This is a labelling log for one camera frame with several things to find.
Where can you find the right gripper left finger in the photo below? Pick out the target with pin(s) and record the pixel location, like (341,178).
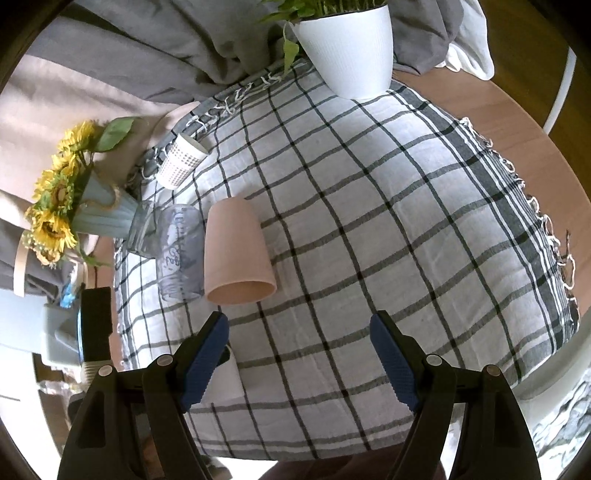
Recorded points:
(103,442)

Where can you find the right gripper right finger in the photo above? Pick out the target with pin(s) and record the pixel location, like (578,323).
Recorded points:
(495,441)

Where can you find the frosted white cup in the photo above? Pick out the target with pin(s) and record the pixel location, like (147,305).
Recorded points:
(225,384)

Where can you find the pink plastic cup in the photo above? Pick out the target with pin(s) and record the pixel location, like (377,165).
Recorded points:
(237,267)

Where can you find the white dotted paper cup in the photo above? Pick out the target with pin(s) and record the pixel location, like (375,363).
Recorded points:
(183,156)

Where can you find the clear drinking glass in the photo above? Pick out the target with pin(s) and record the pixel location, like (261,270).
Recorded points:
(142,236)

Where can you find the yellow sunflower bouquet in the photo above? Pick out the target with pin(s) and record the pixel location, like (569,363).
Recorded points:
(58,190)

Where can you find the light blue ribbed vase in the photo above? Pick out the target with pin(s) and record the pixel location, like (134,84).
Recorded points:
(104,209)

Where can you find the blue tinted glass jar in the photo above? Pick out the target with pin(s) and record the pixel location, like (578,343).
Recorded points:
(180,253)

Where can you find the beige cushion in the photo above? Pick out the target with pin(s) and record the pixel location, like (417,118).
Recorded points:
(41,101)

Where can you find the black white checkered tablecloth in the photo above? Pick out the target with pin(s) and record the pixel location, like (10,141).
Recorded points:
(388,204)

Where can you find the grey blanket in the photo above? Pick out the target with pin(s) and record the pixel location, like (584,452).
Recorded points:
(179,51)

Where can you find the green potted plant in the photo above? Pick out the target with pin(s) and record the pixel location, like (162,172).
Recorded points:
(292,12)

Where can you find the white plant pot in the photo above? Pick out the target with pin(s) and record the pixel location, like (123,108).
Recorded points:
(353,52)

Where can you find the white chair frame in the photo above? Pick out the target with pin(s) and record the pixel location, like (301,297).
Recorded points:
(562,93)

